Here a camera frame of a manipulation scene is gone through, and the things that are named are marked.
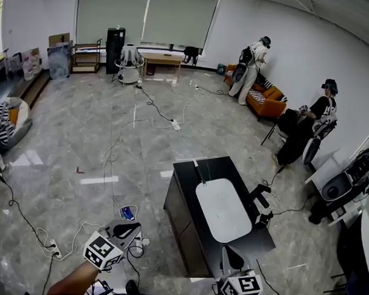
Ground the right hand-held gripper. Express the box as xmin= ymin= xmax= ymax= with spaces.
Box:
xmin=217 ymin=245 xmax=266 ymax=295

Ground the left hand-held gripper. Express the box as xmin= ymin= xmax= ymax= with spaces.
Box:
xmin=81 ymin=218 xmax=143 ymax=273

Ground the person's left forearm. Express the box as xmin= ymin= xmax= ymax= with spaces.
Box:
xmin=45 ymin=256 xmax=104 ymax=295

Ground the blue white phone box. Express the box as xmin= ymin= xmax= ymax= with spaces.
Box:
xmin=119 ymin=204 xmax=139 ymax=222

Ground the person's black shoe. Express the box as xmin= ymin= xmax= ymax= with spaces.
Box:
xmin=124 ymin=279 xmax=140 ymax=295

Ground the white rounded tray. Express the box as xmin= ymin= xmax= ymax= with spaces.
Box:
xmin=191 ymin=175 xmax=257 ymax=246

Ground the black low cabinet table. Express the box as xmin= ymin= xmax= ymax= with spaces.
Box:
xmin=157 ymin=151 xmax=283 ymax=284

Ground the round white table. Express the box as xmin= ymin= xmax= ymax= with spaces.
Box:
xmin=354 ymin=209 xmax=369 ymax=275

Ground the grey bean bag seat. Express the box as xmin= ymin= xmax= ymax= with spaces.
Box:
xmin=0 ymin=95 xmax=35 ymax=157

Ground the orange cushion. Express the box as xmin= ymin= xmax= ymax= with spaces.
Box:
xmin=7 ymin=108 xmax=20 ymax=126

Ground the black folding chair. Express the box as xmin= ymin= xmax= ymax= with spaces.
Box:
xmin=261 ymin=106 xmax=302 ymax=150

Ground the white round cart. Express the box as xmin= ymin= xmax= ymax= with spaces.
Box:
xmin=111 ymin=56 xmax=146 ymax=88

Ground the orange sofa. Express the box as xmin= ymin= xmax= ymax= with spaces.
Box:
xmin=221 ymin=63 xmax=290 ymax=123

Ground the bluish plastic wrapped panel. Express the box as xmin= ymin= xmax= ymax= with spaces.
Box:
xmin=45 ymin=39 xmax=75 ymax=82

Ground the striped cushion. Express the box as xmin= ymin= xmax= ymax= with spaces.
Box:
xmin=261 ymin=78 xmax=277 ymax=92
xmin=247 ymin=88 xmax=268 ymax=105

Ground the clear water jug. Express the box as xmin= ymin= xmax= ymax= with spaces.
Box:
xmin=20 ymin=57 xmax=40 ymax=82

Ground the grey white backpack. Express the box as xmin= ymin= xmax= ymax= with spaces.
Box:
xmin=119 ymin=43 xmax=144 ymax=70

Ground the black tower cabinet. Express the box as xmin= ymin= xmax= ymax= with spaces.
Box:
xmin=103 ymin=26 xmax=127 ymax=77

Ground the wooden bench table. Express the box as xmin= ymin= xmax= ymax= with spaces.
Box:
xmin=139 ymin=51 xmax=185 ymax=79

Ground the cardboard box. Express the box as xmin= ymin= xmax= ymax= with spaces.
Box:
xmin=48 ymin=30 xmax=72 ymax=50

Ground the black bag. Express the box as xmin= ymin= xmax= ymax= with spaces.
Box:
xmin=181 ymin=45 xmax=204 ymax=67

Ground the grey roller blind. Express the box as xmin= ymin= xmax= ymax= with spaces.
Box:
xmin=74 ymin=0 xmax=152 ymax=49
xmin=140 ymin=0 xmax=221 ymax=51

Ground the black device with handles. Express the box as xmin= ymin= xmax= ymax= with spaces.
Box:
xmin=247 ymin=183 xmax=277 ymax=231

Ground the black floor cable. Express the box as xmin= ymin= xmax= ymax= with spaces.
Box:
xmin=0 ymin=175 xmax=62 ymax=295
xmin=132 ymin=84 xmax=177 ymax=123

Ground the white floor cable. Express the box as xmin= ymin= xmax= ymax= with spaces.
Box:
xmin=100 ymin=115 xmax=151 ymax=202

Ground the black frame wooden shelf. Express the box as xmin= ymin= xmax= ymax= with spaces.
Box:
xmin=70 ymin=36 xmax=103 ymax=77

